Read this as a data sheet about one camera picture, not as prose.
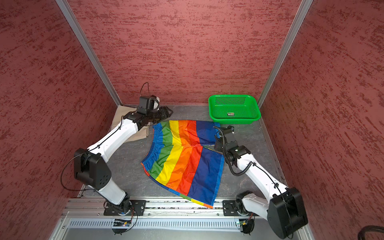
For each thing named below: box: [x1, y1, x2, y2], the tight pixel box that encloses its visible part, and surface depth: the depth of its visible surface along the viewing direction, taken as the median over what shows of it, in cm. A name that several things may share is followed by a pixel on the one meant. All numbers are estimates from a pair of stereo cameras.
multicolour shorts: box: [141, 120, 225, 209], surface depth 91 cm
